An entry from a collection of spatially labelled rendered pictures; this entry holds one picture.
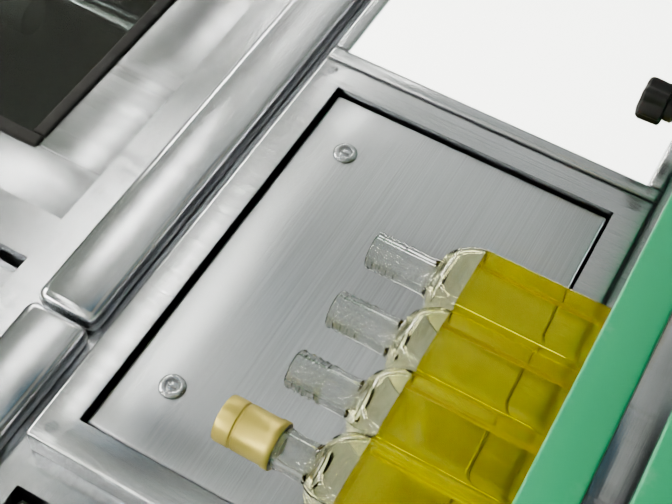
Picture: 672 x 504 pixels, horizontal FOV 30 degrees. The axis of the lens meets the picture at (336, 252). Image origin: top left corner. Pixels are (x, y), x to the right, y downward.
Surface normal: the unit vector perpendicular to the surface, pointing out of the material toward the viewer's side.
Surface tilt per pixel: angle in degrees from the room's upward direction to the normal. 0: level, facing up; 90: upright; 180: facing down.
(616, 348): 90
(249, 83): 90
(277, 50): 90
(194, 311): 90
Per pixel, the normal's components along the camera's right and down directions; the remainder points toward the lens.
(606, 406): 0.06, -0.58
